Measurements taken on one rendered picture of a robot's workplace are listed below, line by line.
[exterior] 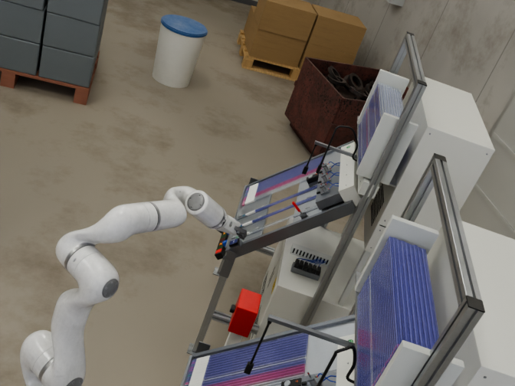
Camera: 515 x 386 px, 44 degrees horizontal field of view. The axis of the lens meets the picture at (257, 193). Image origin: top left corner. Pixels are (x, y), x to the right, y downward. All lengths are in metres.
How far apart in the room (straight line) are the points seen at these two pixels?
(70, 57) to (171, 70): 1.22
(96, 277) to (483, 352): 1.03
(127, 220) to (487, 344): 1.01
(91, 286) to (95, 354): 1.81
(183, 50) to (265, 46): 1.44
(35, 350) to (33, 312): 1.67
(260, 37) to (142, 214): 5.79
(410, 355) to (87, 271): 0.88
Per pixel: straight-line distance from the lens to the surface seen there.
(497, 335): 1.83
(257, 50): 7.55
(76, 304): 1.88
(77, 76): 5.74
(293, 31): 7.53
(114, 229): 1.80
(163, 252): 4.33
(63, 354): 2.01
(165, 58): 6.47
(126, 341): 3.70
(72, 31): 5.59
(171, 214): 1.92
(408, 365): 1.66
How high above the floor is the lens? 2.68
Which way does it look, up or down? 31 degrees down
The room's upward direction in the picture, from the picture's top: 21 degrees clockwise
